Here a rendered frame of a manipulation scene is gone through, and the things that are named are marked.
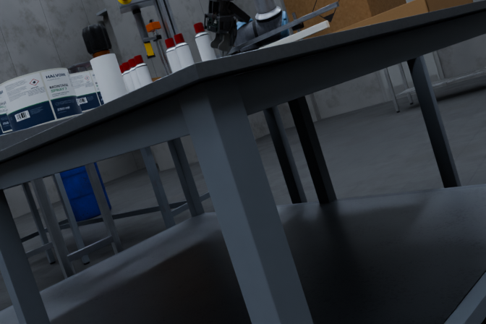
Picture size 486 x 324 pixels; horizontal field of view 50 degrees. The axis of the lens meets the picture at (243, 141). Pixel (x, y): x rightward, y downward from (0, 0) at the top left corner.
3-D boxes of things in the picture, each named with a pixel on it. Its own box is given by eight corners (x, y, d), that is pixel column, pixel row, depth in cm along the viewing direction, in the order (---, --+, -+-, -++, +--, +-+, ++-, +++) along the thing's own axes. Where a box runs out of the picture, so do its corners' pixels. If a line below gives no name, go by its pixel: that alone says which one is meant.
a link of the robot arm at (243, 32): (238, 56, 238) (230, 27, 238) (265, 48, 235) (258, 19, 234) (231, 54, 226) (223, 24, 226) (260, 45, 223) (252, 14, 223)
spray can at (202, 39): (205, 82, 184) (187, 27, 183) (216, 79, 188) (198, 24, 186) (215, 79, 180) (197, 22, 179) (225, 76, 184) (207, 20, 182)
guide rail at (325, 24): (127, 109, 220) (125, 105, 220) (129, 108, 221) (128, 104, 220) (327, 27, 142) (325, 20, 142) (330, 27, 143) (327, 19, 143)
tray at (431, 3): (322, 53, 135) (317, 38, 135) (372, 40, 153) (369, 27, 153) (429, 14, 113) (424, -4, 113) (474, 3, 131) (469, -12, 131)
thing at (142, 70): (145, 106, 213) (129, 58, 211) (154, 103, 216) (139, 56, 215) (151, 103, 209) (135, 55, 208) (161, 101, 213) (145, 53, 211)
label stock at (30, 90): (90, 115, 163) (75, 70, 162) (72, 115, 143) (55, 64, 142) (29, 134, 163) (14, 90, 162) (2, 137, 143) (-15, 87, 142)
